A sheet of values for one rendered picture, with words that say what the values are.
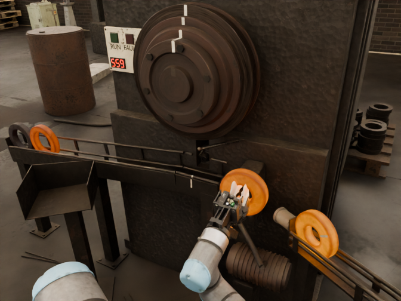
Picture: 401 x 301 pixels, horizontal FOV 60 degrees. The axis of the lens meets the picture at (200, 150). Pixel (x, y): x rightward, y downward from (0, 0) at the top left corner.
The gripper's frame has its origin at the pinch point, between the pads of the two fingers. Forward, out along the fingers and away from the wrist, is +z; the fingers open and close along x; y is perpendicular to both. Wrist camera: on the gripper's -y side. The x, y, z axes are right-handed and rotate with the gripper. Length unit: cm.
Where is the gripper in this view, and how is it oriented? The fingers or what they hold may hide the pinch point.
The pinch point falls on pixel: (243, 187)
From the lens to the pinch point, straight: 109.1
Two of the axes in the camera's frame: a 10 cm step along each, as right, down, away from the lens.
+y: -1.2, -7.3, -6.7
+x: -8.9, -2.2, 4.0
